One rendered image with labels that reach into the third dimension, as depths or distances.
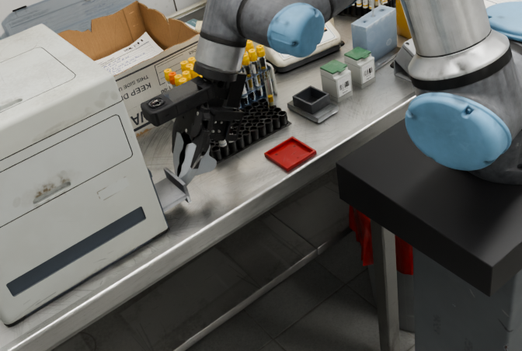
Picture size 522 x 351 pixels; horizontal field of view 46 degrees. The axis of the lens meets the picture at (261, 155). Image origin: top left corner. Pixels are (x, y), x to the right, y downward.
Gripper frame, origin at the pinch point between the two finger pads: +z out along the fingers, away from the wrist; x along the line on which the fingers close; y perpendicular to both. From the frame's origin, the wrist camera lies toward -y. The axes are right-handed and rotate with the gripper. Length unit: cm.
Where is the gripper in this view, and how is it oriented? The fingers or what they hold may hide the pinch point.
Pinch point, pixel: (179, 180)
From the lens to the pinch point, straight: 103.8
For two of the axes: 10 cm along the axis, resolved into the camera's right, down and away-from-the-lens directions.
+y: 7.6, -0.1, 6.4
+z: -2.5, 9.2, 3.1
